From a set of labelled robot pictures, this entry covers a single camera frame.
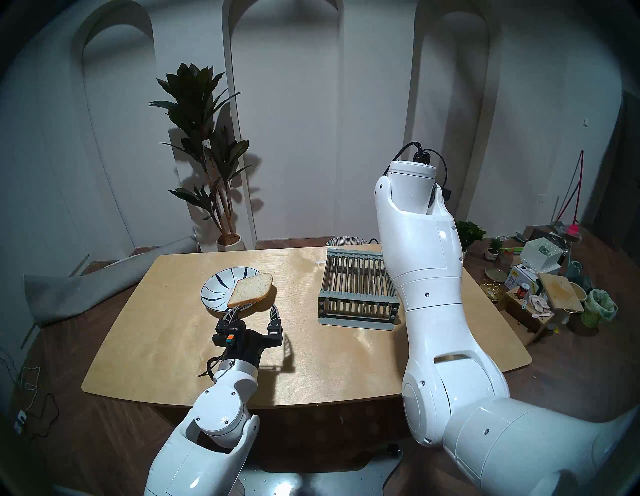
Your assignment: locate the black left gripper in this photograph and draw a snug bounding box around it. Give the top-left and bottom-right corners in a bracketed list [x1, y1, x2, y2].
[211, 303, 285, 369]

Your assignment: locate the blue striped ceramic plate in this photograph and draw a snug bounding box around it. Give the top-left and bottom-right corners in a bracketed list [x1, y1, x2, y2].
[201, 267, 262, 314]

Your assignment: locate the grey metal dish rack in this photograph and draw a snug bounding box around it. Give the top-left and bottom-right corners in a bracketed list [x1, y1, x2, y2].
[318, 248, 401, 328]

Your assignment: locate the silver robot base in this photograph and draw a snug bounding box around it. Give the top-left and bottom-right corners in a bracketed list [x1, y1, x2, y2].
[235, 445, 401, 496]

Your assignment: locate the slice of white bread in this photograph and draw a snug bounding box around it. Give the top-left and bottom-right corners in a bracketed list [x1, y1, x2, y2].
[227, 273, 274, 309]

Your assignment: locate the tall potted leafy plant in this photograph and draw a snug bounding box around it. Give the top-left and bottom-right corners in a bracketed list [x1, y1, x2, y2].
[149, 63, 252, 252]

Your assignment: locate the small bushy potted plant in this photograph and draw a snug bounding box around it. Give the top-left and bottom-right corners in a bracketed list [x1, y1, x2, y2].
[455, 220, 487, 261]

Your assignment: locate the low wooden stool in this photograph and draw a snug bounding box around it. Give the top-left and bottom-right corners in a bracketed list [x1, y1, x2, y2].
[499, 287, 556, 347]

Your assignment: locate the white and yellow carton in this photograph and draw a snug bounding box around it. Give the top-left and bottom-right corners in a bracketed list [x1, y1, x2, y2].
[505, 264, 543, 296]

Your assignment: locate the white open box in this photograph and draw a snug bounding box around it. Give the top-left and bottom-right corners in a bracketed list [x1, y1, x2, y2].
[520, 237, 563, 275]

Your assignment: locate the wooden cutting board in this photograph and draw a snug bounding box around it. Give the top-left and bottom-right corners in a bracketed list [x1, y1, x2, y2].
[538, 273, 585, 314]

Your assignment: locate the dark grey door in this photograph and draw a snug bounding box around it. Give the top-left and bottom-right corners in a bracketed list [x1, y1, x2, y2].
[592, 90, 640, 251]

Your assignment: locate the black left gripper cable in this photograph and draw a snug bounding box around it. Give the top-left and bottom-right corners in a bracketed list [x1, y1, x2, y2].
[198, 355, 231, 379]

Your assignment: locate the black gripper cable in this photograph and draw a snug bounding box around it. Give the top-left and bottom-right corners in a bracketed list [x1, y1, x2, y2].
[391, 141, 451, 201]
[198, 355, 231, 379]

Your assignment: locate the white floor cable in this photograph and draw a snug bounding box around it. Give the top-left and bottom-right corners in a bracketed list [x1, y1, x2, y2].
[19, 366, 42, 416]

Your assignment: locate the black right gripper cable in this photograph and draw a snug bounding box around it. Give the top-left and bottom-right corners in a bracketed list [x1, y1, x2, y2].
[391, 141, 451, 201]

